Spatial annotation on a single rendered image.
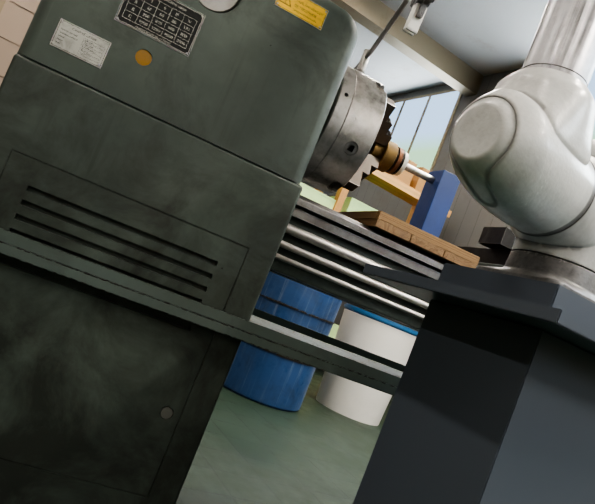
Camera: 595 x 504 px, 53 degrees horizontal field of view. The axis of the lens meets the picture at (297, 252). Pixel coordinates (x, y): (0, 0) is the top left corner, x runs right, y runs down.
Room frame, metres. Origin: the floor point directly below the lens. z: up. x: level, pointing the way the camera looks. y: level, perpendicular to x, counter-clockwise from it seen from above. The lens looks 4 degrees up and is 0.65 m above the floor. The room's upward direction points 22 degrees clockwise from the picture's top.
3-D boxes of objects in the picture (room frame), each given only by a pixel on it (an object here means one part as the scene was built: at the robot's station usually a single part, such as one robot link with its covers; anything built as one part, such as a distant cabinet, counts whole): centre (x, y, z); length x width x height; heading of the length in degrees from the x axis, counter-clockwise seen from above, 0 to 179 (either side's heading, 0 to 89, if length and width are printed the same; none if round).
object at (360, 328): (4.36, -0.77, 0.37); 0.60 x 0.60 x 0.73
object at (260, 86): (1.38, 0.40, 1.06); 0.59 x 0.48 x 0.39; 108
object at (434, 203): (1.62, -0.30, 1.00); 0.08 x 0.06 x 0.23; 18
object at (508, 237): (1.63, -0.57, 1.00); 0.20 x 0.10 x 0.05; 108
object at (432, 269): (1.63, -0.31, 0.77); 2.10 x 0.34 x 0.18; 108
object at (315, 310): (3.90, 0.12, 0.44); 1.19 x 0.73 x 0.88; 28
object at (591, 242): (1.00, -0.41, 0.97); 0.18 x 0.16 x 0.22; 128
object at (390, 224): (1.60, -0.24, 0.89); 0.36 x 0.30 x 0.04; 18
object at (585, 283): (1.01, -0.44, 0.83); 0.22 x 0.18 x 0.06; 117
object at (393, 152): (1.56, -0.12, 1.08); 0.09 x 0.09 x 0.09; 18
